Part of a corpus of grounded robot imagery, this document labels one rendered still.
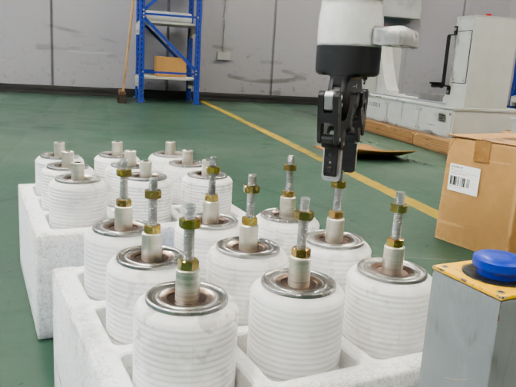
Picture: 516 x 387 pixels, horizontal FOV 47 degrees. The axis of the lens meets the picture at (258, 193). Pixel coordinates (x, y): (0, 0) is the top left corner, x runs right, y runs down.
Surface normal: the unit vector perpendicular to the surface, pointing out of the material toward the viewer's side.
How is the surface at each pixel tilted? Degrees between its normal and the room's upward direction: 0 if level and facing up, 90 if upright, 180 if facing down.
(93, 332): 0
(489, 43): 90
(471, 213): 89
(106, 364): 0
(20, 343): 0
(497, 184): 90
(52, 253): 90
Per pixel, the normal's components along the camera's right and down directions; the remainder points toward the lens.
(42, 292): 0.43, 0.22
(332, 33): -0.63, 0.15
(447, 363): -0.89, 0.04
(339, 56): -0.41, 0.18
